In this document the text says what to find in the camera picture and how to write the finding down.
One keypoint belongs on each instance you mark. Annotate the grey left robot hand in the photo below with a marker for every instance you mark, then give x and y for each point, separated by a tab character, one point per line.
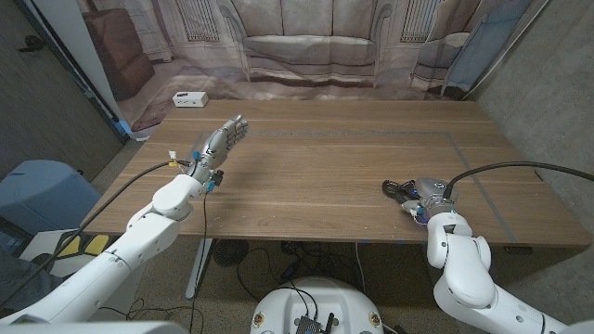
215	147

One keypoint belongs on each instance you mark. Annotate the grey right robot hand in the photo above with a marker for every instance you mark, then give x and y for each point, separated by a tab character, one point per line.
434	195

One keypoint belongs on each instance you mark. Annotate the white table leg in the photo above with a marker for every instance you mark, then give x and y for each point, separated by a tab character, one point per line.
199	269

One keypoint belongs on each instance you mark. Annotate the person's leg in jeans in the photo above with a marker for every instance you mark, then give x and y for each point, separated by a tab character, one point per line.
14	278

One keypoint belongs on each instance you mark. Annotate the blue-grey padded seat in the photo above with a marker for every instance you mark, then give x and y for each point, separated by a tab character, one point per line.
42	195

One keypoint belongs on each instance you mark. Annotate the black antenna module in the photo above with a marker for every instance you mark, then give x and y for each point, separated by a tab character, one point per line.
308	325

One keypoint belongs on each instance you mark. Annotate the white power box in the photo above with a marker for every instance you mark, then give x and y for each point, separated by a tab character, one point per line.
190	99

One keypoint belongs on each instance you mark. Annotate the black grip strengthener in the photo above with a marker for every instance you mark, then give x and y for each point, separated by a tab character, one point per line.
392	189

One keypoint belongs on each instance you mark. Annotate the blue tape piece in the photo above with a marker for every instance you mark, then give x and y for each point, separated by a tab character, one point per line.
122	126

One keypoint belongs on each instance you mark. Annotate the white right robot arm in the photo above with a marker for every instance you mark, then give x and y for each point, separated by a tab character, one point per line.
464	273

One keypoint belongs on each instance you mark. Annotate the yellow pad foot pedal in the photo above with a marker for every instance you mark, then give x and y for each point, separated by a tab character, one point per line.
96	242

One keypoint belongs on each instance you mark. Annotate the black round floor fan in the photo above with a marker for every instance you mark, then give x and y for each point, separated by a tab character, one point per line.
230	253

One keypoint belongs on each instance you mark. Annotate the grey tape outline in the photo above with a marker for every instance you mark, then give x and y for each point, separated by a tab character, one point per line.
325	133

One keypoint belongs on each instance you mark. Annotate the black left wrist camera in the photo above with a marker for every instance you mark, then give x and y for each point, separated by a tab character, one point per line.
216	178

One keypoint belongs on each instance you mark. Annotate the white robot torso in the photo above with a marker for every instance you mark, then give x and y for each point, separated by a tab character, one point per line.
287	301

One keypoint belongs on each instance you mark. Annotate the printed living room backdrop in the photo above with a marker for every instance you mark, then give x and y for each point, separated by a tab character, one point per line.
306	46

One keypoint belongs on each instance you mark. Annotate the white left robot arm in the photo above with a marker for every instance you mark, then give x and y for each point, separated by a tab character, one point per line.
139	236

